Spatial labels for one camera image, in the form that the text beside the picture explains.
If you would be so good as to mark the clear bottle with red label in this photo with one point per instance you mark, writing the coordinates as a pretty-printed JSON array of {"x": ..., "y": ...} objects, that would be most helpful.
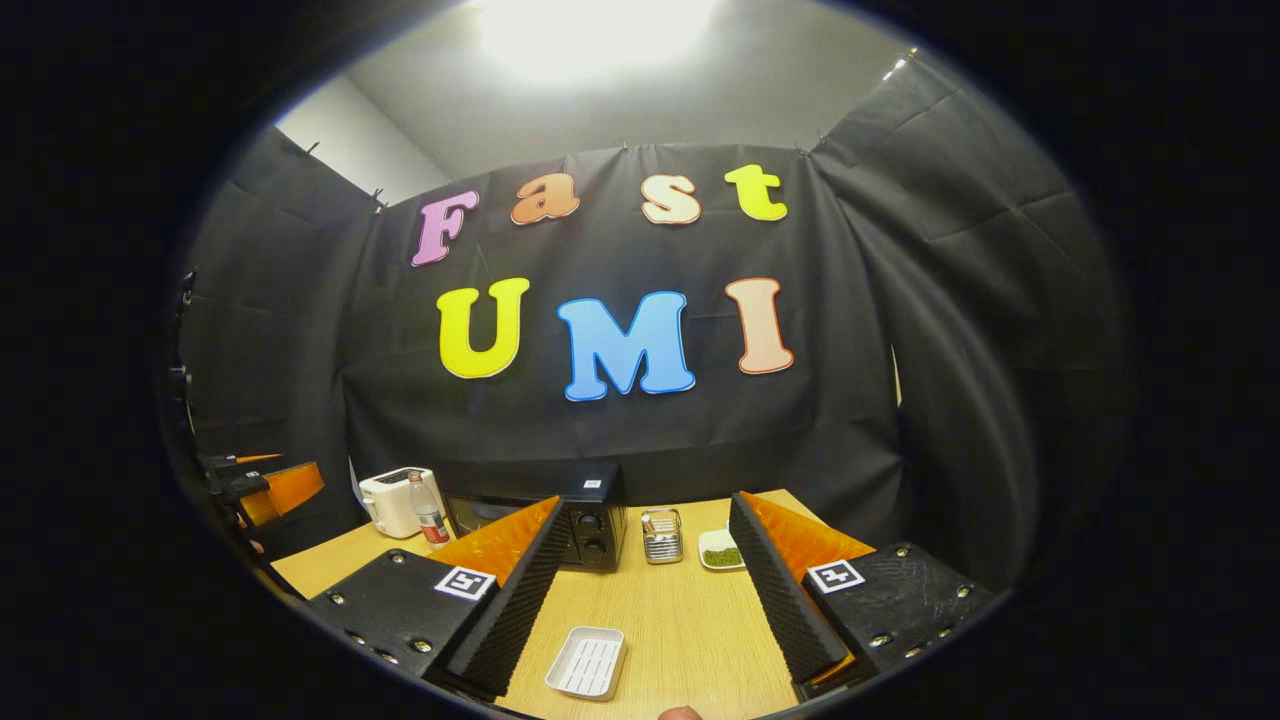
[{"x": 430, "y": 515}]

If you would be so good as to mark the white toaster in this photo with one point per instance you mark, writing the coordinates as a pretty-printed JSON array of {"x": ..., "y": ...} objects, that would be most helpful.
[{"x": 390, "y": 505}]

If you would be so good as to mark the small white ribbed tray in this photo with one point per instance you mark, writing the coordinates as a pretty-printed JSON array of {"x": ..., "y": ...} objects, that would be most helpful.
[{"x": 588, "y": 662}]

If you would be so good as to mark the black electric oven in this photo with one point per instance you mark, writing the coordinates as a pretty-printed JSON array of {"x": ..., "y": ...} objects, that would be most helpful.
[{"x": 595, "y": 525}]

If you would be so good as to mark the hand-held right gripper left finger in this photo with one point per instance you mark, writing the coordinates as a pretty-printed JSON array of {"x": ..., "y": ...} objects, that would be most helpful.
[{"x": 520, "y": 600}]

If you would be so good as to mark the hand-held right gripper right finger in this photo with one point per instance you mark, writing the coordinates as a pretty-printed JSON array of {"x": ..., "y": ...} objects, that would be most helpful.
[{"x": 780, "y": 600}]

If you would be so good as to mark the white divided plate of beans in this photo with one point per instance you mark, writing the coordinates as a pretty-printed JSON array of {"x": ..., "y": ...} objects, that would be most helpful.
[{"x": 722, "y": 555}]

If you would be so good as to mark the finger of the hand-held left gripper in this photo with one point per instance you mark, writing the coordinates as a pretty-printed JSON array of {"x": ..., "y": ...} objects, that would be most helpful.
[
  {"x": 245, "y": 462},
  {"x": 290, "y": 488}
]

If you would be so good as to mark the ceiling light panel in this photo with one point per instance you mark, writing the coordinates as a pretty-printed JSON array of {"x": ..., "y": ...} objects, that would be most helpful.
[{"x": 590, "y": 35}]

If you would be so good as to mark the black backdrop cloth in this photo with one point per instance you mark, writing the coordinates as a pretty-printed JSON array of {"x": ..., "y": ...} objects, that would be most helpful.
[{"x": 950, "y": 380}]

